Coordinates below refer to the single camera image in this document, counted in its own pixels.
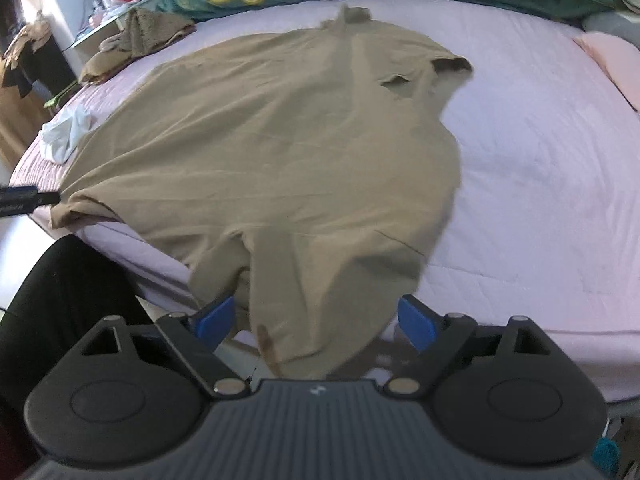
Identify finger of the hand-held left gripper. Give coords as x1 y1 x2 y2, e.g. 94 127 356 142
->
0 186 62 217

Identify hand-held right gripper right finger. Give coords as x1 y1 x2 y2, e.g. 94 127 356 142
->
382 294 571 401

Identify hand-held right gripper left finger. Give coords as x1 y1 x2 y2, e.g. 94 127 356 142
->
65 296 251 401

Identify tan shirt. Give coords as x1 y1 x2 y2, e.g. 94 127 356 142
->
49 4 475 381

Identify white crumpled cloth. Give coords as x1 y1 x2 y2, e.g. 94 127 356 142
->
39 109 98 165

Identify person's black pants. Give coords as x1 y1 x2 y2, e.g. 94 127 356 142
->
0 234 201 411

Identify green plastic item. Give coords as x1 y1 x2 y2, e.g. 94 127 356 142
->
44 85 81 110

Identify black chair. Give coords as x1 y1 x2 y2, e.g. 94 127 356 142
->
0 35 76 101

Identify small tan cloth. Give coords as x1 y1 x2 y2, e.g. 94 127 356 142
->
79 40 141 86

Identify tan clothing heap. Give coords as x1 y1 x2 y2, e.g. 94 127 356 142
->
2 17 53 61

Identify pink bed sheet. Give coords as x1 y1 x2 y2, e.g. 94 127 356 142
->
10 0 640 406

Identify cluttered side table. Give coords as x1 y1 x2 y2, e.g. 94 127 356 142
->
70 0 171 51

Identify brown textured cloth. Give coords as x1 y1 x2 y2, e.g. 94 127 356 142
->
117 7 197 58

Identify teal fuzzy item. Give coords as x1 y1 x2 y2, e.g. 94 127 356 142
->
590 437 621 480

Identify pink pillow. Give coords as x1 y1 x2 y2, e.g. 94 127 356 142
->
572 31 640 112

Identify grey and white pillow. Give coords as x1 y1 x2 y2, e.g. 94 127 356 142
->
582 10 640 43

